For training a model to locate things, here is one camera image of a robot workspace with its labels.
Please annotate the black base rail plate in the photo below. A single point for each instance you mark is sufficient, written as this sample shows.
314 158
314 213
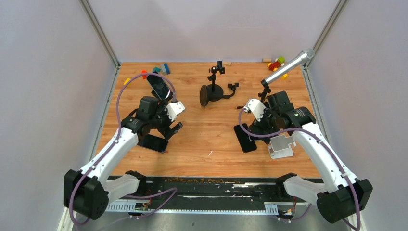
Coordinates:
261 189

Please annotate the teal block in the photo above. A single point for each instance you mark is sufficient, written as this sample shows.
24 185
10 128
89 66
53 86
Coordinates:
156 70

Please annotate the red toy car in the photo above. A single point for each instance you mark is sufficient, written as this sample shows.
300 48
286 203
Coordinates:
278 63

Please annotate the yellow block left side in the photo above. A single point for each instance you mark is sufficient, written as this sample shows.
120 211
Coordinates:
126 81

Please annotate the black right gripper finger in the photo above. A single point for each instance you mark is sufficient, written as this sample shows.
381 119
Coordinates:
256 129
266 140

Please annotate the black phone silver frame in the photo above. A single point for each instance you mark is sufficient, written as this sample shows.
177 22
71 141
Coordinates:
253 138

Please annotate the silver microphone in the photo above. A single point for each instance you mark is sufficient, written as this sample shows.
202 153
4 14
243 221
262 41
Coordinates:
303 57

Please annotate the silver aluminium phone stand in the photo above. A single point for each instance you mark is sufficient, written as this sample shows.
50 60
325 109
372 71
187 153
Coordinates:
281 146

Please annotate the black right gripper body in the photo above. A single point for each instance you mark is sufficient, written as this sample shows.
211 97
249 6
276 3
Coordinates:
268 121

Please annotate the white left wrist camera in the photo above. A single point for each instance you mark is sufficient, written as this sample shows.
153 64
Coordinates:
174 109

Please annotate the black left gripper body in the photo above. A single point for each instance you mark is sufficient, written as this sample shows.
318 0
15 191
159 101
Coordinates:
161 119

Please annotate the teal phone black screen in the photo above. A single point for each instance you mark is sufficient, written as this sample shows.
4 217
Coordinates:
157 83

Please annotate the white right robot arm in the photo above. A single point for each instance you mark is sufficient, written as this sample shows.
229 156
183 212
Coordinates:
341 193

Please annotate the blue white block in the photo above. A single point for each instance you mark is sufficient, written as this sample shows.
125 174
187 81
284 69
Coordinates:
165 69

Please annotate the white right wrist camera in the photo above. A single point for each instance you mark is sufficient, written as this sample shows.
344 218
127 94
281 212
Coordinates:
256 107

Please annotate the black round-base clamp stand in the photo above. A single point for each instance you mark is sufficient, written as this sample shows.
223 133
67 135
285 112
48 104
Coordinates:
214 92

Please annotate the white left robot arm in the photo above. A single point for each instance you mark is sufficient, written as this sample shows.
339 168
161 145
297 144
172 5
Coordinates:
88 191

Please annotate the black phone dark frame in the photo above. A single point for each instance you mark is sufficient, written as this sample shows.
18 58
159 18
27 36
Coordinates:
244 140

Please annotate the blue phone black screen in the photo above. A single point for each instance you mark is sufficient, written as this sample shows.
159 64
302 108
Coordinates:
154 143

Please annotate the black mini tripod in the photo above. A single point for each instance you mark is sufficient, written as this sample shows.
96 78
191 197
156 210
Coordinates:
262 95

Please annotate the red block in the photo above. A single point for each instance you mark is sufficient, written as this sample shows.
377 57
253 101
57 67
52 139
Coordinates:
144 75

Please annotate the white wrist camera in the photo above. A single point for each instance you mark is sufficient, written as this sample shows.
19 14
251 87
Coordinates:
256 107
174 109

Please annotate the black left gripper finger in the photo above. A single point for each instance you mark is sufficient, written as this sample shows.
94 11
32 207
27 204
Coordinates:
176 128
164 131

